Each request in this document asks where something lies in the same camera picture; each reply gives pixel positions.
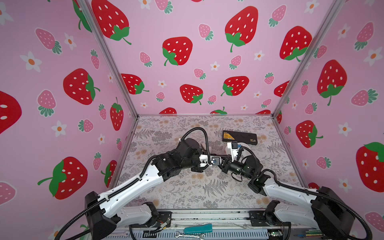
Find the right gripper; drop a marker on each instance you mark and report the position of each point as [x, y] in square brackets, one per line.
[227, 161]

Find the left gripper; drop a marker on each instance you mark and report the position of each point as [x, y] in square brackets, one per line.
[198, 169]

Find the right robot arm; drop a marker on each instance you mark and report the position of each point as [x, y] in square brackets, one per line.
[320, 209]

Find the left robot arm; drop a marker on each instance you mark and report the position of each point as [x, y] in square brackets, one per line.
[102, 210]

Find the white plastic tray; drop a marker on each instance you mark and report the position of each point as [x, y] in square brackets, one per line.
[244, 152]

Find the black staple box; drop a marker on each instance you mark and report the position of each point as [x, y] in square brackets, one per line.
[240, 137]

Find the silver wrench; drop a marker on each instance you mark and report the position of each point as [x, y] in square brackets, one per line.
[183, 235]

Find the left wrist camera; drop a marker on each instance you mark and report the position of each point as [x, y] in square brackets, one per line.
[215, 160]

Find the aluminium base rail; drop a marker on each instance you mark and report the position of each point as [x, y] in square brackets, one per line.
[217, 224]

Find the teal handled tool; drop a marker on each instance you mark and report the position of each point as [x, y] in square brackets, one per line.
[199, 229]

